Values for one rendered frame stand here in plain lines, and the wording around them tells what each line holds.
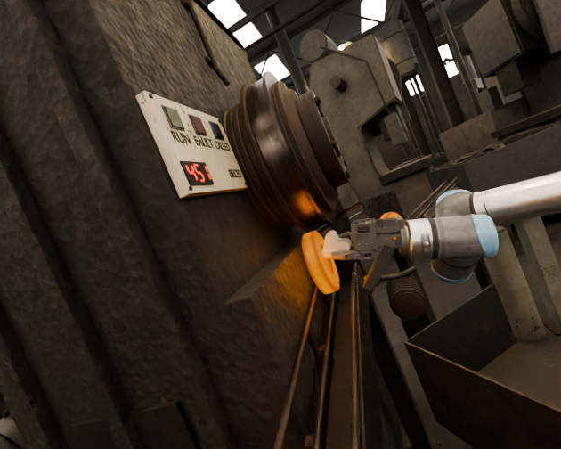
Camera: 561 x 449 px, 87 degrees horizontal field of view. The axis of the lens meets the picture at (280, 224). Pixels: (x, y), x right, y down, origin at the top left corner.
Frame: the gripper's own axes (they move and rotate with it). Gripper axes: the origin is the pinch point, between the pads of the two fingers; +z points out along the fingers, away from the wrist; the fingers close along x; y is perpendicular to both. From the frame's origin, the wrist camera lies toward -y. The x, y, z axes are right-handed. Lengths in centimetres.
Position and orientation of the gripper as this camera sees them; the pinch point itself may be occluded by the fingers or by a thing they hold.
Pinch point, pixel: (318, 254)
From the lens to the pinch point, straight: 73.7
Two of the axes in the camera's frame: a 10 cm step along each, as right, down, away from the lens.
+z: -9.5, 0.8, 2.9
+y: -1.2, -9.8, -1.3
